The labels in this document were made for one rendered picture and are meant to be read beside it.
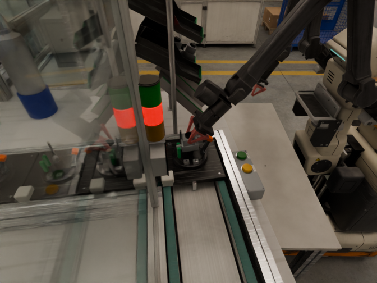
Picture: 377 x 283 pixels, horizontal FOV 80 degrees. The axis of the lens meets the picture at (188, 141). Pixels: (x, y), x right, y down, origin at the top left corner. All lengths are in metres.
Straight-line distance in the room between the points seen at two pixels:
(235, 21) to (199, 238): 4.41
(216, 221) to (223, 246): 0.08
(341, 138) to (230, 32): 3.85
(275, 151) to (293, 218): 0.35
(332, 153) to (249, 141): 0.43
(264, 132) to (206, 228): 0.67
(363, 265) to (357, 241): 0.30
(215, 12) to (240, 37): 0.69
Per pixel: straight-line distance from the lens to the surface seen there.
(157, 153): 0.56
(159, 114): 0.52
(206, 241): 0.79
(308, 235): 0.96
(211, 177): 0.86
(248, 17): 4.88
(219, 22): 4.82
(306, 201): 1.04
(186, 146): 0.85
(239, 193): 0.84
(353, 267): 2.05
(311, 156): 1.33
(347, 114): 1.26
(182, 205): 0.85
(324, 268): 1.95
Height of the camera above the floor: 1.63
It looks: 42 degrees down
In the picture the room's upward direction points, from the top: straight up
